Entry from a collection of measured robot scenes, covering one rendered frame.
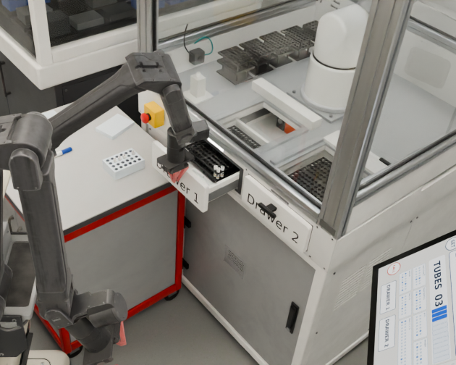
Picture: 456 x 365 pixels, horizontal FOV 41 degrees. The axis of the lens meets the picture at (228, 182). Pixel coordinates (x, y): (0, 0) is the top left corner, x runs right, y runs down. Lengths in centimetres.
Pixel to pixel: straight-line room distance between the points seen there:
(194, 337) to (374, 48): 160
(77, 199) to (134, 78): 84
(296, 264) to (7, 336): 93
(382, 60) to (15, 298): 99
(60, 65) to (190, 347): 127
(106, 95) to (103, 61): 127
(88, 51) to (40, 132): 166
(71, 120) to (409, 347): 92
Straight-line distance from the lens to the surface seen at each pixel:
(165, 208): 226
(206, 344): 262
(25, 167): 93
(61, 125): 145
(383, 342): 151
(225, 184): 197
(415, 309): 151
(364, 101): 149
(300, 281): 201
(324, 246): 181
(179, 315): 270
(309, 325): 209
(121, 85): 136
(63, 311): 121
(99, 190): 212
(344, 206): 167
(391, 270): 164
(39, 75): 253
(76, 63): 259
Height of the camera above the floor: 218
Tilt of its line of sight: 41 degrees down
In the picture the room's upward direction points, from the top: 6 degrees clockwise
